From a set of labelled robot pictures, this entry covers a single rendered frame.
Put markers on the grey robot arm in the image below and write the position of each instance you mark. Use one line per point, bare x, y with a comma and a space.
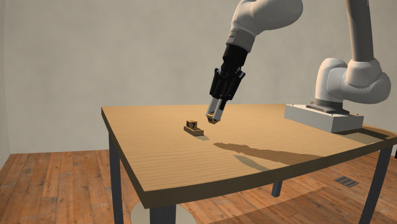
362, 81

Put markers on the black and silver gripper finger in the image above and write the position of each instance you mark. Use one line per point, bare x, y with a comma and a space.
228, 92
216, 88

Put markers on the orange wooden cube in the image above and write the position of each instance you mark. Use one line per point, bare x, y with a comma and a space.
192, 124
210, 119

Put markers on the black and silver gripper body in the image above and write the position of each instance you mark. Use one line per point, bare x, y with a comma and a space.
235, 57

